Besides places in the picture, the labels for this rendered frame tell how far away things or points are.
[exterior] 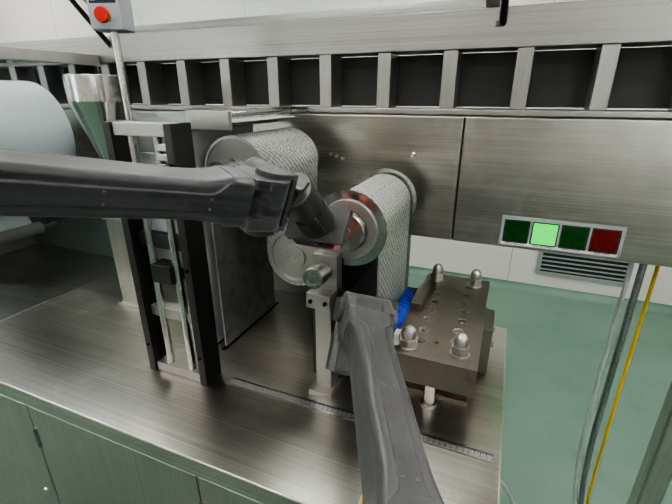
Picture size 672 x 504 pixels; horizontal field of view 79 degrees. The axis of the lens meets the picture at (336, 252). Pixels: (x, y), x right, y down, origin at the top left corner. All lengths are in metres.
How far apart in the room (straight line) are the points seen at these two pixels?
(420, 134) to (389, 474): 0.82
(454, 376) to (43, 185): 0.67
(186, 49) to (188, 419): 0.97
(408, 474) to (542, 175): 0.79
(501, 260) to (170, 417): 3.03
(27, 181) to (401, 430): 0.37
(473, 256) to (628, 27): 2.72
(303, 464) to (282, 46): 0.95
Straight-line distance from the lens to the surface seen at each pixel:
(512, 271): 3.60
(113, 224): 1.28
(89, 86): 1.19
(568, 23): 1.02
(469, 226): 1.05
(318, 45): 1.12
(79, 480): 1.27
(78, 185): 0.42
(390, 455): 0.36
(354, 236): 0.74
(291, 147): 0.93
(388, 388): 0.42
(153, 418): 0.92
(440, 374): 0.81
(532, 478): 2.09
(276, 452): 0.80
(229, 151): 0.87
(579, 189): 1.04
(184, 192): 0.45
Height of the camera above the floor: 1.49
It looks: 21 degrees down
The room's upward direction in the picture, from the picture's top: straight up
